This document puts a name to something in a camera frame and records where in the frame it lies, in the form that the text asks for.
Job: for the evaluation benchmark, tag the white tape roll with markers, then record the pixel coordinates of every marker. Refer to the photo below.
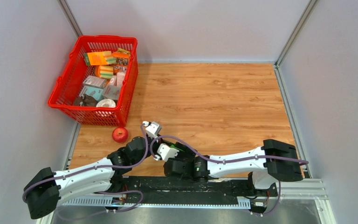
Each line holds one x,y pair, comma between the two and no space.
109,103

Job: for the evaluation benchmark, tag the orange sponge pack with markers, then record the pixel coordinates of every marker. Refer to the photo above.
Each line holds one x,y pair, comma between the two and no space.
99,58

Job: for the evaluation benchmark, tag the red apple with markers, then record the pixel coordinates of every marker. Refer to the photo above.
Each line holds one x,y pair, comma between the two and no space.
120,134

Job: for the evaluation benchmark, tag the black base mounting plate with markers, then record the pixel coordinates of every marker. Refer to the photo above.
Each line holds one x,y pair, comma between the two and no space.
172,190

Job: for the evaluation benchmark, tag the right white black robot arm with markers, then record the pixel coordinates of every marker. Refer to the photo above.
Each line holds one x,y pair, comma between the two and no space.
274,161

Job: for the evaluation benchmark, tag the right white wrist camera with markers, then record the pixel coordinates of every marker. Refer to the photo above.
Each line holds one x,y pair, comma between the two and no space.
165,152

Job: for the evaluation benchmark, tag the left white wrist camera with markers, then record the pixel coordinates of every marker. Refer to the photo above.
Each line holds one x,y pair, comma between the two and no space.
152,129

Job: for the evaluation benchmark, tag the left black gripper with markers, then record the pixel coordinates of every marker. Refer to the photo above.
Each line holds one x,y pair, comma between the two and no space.
158,141

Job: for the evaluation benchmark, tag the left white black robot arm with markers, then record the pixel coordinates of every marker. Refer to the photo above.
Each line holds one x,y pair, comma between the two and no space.
49,189

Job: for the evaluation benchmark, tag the grey pink carton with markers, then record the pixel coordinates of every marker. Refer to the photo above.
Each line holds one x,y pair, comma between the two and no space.
111,92

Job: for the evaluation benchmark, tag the aluminium frame rail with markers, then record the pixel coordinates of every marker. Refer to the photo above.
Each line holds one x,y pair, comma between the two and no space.
306,189

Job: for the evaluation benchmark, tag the red plastic basket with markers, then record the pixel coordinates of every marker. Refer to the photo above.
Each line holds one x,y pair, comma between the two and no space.
70,83

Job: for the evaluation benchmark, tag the grey small carton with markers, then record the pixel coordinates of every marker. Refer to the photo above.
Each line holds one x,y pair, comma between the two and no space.
94,81

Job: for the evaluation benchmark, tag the striped sponge stack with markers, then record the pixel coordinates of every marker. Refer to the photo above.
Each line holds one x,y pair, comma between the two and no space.
104,71

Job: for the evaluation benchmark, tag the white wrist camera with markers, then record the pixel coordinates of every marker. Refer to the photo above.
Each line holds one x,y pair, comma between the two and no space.
152,129
165,152

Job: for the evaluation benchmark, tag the green paper box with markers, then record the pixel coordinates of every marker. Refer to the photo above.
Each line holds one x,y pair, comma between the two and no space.
176,147

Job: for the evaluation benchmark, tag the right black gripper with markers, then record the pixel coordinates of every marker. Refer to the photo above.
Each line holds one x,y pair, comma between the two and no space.
189,153

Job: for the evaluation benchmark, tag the teal small carton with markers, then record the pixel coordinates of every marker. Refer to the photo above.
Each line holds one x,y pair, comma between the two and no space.
96,93

